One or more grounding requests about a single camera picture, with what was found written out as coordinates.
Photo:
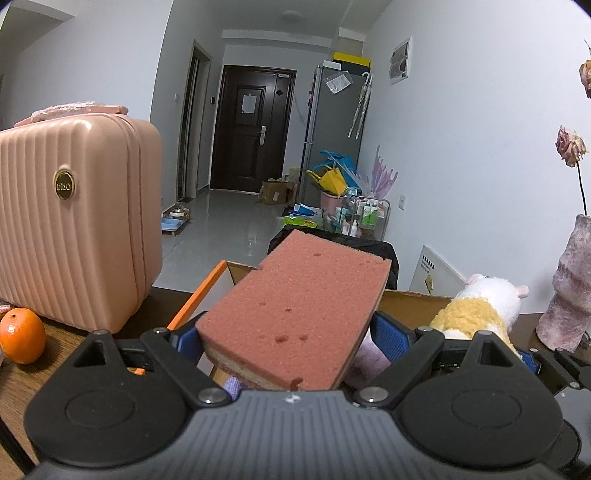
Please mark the yellow white plush toy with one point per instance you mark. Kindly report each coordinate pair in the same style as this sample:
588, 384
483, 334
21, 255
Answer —
485, 304

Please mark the dried pink roses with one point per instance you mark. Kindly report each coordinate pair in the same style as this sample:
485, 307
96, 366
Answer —
570, 145

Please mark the dark entrance door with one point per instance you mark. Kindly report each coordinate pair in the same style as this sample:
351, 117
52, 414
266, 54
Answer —
250, 136

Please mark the white paper bag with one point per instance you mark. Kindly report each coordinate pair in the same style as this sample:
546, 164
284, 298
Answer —
434, 276

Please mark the purple fabric pouch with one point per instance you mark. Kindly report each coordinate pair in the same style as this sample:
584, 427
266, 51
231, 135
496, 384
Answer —
233, 387

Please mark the pink ribbed suitcase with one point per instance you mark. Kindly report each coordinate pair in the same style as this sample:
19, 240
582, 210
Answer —
80, 217

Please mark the cardboard box on floor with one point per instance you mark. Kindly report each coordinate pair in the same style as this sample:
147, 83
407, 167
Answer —
277, 192

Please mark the black chair back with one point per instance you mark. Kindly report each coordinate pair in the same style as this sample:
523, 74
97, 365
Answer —
375, 247

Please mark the yellow bag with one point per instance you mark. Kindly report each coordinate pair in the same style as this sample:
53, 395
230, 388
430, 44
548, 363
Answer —
331, 182

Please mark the orange fruit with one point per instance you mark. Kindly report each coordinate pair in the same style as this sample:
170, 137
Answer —
23, 336

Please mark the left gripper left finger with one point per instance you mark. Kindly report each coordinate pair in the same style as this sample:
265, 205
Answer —
199, 390

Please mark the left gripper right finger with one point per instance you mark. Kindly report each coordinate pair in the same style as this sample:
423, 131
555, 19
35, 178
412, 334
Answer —
412, 353

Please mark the pink textured vase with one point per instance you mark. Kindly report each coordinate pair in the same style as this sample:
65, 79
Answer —
567, 317

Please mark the pink layered sponge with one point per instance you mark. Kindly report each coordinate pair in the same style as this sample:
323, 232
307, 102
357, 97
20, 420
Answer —
295, 309

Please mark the grey refrigerator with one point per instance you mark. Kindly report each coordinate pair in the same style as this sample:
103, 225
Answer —
334, 97

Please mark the red cardboard pumpkin box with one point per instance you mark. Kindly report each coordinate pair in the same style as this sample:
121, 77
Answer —
231, 295

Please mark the wire cart with bottles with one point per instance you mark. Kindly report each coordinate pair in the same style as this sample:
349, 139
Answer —
364, 217

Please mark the lilac fluffy towel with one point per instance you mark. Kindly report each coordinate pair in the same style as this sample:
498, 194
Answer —
368, 363

